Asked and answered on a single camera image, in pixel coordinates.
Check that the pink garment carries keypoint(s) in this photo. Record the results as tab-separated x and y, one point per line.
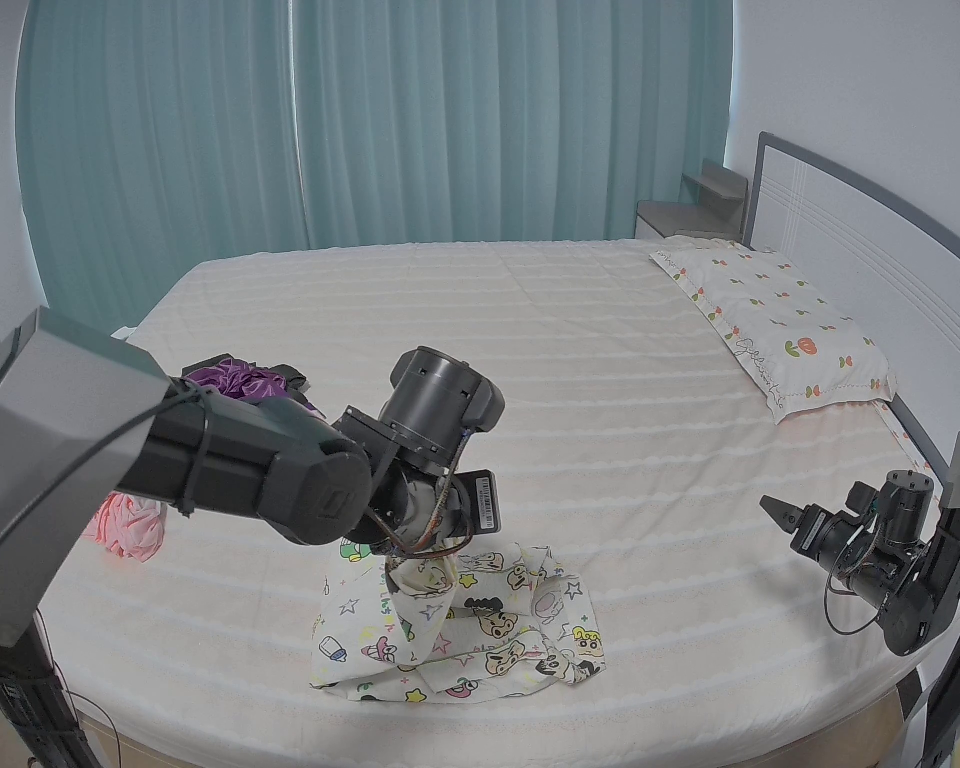
127	525

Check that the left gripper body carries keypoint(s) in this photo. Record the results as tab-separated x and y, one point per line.
461	502

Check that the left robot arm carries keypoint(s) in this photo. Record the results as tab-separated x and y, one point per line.
225	450

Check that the purple satin garment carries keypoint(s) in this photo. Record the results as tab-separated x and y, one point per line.
247	382

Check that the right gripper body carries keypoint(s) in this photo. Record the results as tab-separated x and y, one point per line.
821	534

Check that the white printed pillow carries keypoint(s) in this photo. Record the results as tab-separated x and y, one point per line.
787	322

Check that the white printed pyjama top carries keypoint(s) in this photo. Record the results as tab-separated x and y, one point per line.
480	645

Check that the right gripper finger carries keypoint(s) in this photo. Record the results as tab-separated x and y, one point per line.
784	514

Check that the dark grey garment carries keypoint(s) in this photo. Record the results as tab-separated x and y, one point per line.
292	375

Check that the blue-green curtain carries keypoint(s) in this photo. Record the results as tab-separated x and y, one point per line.
510	112
165	150

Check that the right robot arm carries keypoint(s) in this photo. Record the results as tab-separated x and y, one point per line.
911	570

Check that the grey bedside table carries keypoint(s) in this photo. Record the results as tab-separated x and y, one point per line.
690	214

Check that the bed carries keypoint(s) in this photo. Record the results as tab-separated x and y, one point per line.
562	337

